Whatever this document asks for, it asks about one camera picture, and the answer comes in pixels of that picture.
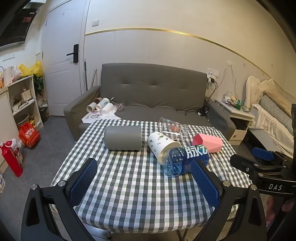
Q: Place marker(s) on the grey and white checked tablecloth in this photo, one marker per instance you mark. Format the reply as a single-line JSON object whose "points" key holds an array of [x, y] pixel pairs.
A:
{"points": [[129, 185]]}

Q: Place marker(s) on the white wall socket row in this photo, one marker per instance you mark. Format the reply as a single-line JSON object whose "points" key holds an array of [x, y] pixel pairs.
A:
{"points": [[8, 56]]}

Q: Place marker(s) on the striped pillow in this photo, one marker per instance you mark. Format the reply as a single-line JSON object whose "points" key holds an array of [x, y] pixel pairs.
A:
{"points": [[276, 111]]}

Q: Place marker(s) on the cream bed headboard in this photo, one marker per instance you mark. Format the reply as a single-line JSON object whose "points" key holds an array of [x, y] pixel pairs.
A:
{"points": [[253, 89]]}

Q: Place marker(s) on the white bedside table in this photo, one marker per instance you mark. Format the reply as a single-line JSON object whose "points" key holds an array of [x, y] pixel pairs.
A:
{"points": [[240, 120]]}

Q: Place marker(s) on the red bottle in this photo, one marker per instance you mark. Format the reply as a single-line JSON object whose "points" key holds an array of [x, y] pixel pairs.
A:
{"points": [[10, 160]]}

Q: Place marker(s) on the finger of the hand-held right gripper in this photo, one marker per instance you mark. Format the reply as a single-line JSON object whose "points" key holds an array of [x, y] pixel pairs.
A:
{"points": [[242, 163], [262, 153]]}

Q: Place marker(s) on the white plastic bag red print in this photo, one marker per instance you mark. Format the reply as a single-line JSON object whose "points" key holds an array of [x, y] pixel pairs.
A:
{"points": [[18, 151]]}

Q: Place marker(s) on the grey sofa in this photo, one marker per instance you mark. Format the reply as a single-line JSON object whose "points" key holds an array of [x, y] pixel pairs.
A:
{"points": [[150, 88]]}

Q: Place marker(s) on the black waste bin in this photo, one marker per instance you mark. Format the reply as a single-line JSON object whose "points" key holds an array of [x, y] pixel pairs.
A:
{"points": [[43, 114]]}

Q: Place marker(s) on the yellow plastic bag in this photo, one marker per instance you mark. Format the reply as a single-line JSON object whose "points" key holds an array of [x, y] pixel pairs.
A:
{"points": [[32, 68]]}

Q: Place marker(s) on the green potted plant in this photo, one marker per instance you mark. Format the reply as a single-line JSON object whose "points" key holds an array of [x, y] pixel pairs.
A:
{"points": [[38, 83]]}

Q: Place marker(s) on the clear glass cup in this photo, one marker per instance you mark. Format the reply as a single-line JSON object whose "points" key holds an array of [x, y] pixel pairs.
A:
{"points": [[172, 128]]}

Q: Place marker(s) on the white paper cup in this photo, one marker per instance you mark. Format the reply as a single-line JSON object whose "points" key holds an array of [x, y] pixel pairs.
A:
{"points": [[108, 108], [103, 103]]}

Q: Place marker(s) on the black wall television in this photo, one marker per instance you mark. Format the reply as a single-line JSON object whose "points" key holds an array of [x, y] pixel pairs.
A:
{"points": [[16, 27]]}

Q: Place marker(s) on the white open shelf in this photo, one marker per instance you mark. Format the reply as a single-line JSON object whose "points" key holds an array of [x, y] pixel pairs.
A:
{"points": [[32, 92]]}

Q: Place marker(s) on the blue plastic water bottle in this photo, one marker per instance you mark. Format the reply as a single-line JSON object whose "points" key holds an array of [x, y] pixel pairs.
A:
{"points": [[182, 162]]}

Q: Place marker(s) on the white light switch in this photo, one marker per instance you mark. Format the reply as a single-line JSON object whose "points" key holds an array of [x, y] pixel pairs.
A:
{"points": [[95, 22]]}

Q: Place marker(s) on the white charger plug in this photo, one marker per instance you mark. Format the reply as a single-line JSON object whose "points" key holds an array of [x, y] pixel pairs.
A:
{"points": [[211, 80]]}

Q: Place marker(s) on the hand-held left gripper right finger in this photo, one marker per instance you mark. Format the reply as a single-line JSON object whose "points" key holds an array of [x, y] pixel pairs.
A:
{"points": [[205, 183]]}

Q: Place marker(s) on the white wall power outlet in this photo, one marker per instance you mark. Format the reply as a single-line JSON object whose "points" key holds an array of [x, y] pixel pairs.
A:
{"points": [[213, 72]]}

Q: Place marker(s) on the white printed paper bag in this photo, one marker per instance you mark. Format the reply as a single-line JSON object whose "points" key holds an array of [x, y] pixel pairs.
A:
{"points": [[97, 117]]}

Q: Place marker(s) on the green can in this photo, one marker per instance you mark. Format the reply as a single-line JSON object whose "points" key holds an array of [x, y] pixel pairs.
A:
{"points": [[238, 104]]}

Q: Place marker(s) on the red shopping bag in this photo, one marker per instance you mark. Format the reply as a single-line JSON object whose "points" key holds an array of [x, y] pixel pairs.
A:
{"points": [[29, 136]]}

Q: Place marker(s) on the grey metal stick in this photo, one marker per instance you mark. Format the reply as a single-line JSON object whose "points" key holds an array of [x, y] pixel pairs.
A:
{"points": [[93, 77]]}

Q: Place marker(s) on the white cup with green print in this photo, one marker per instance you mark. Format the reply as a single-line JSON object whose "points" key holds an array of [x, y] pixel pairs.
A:
{"points": [[161, 144]]}

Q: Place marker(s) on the grey basin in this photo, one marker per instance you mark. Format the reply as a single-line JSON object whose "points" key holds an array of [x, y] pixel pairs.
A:
{"points": [[22, 119]]}

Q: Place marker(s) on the white door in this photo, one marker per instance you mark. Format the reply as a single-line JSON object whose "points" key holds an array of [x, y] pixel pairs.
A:
{"points": [[62, 81]]}

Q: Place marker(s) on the clear plastic bottle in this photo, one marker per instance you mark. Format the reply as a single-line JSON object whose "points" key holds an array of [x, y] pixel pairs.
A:
{"points": [[119, 107]]}

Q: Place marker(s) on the beige pillow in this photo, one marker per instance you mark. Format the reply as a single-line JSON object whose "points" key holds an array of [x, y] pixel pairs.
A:
{"points": [[277, 97]]}

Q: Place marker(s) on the white bed blanket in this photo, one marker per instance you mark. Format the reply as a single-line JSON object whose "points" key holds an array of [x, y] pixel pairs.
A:
{"points": [[270, 129]]}

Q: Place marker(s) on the person's right hand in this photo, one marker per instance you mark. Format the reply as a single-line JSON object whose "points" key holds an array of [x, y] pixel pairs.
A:
{"points": [[271, 206]]}

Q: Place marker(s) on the grey cup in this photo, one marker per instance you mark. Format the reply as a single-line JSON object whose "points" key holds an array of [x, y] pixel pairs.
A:
{"points": [[122, 138]]}

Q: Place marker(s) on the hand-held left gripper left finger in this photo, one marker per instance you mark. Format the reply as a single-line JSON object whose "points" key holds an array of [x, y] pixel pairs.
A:
{"points": [[85, 181]]}

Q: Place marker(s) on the white electric kettle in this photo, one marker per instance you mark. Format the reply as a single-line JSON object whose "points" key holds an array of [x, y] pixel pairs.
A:
{"points": [[8, 75]]}

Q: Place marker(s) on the pink faceted cup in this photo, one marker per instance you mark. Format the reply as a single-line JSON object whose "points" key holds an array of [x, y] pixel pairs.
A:
{"points": [[208, 143]]}

